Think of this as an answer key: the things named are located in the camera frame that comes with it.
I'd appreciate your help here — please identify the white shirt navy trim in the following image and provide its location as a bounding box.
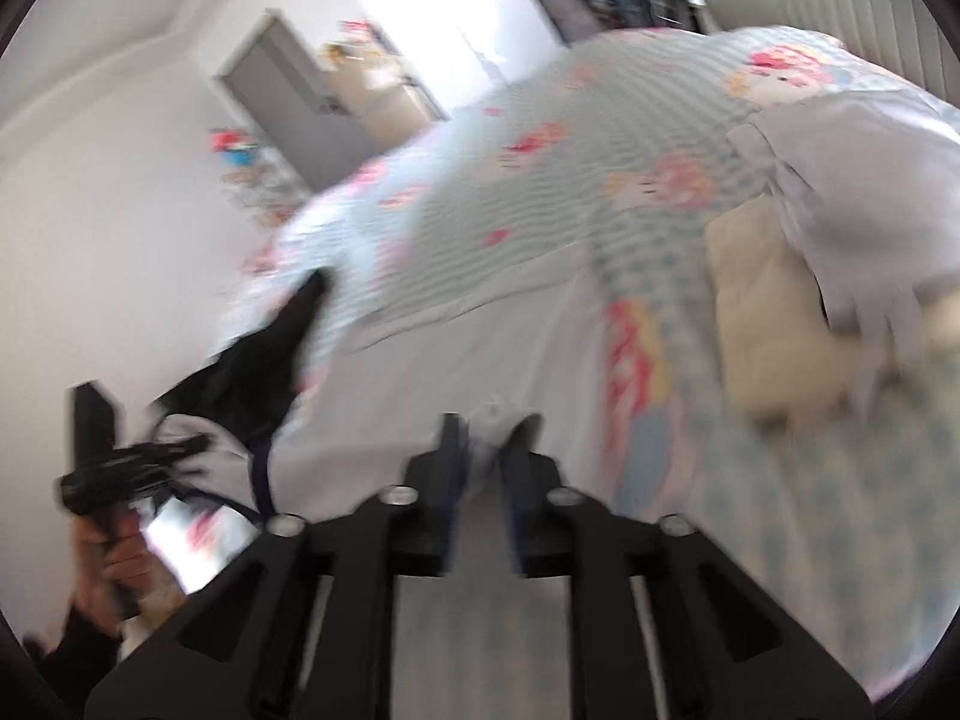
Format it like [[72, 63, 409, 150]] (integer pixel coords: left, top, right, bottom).
[[148, 239, 625, 720]]

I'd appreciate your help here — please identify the black clothes pile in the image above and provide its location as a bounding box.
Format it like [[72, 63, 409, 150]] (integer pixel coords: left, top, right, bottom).
[[152, 266, 335, 452]]

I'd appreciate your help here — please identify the operator left hand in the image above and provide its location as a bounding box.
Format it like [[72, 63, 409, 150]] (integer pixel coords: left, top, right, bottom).
[[70, 511, 185, 639]]

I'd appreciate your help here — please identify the white small shelf rack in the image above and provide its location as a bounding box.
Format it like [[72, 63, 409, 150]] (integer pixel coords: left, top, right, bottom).
[[220, 160, 311, 231]]

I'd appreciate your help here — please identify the red blue toy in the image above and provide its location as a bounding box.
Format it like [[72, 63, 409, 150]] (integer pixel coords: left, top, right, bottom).
[[210, 128, 260, 169]]

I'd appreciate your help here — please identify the Hello Kitty checkered blanket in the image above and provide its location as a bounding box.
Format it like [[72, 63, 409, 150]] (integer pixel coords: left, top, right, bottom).
[[220, 28, 958, 699]]

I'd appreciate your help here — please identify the grey cabinet door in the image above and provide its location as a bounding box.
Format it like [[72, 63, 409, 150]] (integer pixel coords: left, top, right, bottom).
[[218, 11, 379, 193]]

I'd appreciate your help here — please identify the beige cabinet with toys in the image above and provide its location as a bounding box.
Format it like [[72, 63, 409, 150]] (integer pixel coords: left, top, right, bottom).
[[317, 20, 444, 151]]

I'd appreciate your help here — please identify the padded green headboard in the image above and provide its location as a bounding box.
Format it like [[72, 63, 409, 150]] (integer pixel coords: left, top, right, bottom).
[[693, 0, 960, 111]]

